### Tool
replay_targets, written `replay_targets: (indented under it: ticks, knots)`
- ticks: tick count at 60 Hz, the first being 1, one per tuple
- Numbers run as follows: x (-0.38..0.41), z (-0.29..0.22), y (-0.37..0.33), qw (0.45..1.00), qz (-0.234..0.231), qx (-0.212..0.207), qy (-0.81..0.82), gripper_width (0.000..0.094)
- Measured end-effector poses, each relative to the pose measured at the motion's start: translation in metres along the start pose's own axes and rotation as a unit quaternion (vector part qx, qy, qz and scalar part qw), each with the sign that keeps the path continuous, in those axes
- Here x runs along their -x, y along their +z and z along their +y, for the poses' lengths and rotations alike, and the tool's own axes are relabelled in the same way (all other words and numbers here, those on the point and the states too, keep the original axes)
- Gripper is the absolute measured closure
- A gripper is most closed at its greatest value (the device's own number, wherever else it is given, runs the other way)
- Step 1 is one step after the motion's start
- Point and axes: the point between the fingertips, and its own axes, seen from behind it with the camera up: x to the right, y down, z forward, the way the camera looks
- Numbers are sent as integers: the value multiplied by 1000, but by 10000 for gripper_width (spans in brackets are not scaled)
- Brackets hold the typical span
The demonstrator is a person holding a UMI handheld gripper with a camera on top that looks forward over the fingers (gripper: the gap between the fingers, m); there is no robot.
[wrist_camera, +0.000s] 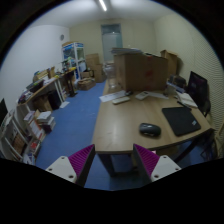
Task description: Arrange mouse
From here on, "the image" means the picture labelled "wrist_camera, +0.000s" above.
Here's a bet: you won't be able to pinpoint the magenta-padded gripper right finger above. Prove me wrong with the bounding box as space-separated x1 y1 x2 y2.
132 143 183 185

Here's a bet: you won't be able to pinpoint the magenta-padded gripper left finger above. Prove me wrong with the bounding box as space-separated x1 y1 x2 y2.
45 143 97 188

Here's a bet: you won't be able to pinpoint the black computer mouse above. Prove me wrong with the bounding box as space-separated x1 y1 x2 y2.
138 122 162 138

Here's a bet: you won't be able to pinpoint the black mouse pad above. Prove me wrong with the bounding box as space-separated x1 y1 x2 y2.
161 106 202 137

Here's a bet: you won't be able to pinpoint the pile of books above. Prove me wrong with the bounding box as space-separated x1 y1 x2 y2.
34 110 57 134

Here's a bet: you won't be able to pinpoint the white shelf unit with books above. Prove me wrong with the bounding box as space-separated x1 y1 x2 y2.
0 106 48 166

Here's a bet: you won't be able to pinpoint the white open book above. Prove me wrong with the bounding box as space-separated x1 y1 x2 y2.
175 91 199 109

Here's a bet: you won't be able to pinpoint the white calculator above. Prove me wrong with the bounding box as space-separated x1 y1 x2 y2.
134 90 151 101

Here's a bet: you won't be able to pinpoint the white remote control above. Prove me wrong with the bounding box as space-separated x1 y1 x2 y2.
111 96 131 105

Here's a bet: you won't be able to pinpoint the cluttered wooden desk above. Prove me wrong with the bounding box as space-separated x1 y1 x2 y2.
18 68 78 113

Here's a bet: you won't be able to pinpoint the dark bag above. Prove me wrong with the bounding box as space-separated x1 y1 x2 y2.
168 73 188 89

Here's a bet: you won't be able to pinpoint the black mesh office chair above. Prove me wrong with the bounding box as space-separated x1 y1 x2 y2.
187 70 212 118

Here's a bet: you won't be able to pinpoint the low cardboard box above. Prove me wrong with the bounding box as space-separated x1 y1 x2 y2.
77 77 97 91

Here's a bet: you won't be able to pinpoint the large brown cardboard box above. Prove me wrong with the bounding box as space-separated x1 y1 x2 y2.
113 52 169 93

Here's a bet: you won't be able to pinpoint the tall open cardboard box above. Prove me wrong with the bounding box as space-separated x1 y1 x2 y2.
160 49 179 79

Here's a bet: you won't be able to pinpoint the stacked brown cardboard boxes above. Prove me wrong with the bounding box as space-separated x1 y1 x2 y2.
84 53 108 84

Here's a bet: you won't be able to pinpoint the blue and white display cabinet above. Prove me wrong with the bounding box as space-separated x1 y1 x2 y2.
61 41 87 81

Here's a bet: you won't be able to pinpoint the pale grey door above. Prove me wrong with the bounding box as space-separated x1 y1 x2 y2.
100 23 124 63

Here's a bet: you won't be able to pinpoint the ceiling tube light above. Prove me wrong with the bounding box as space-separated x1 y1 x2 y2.
98 0 109 13

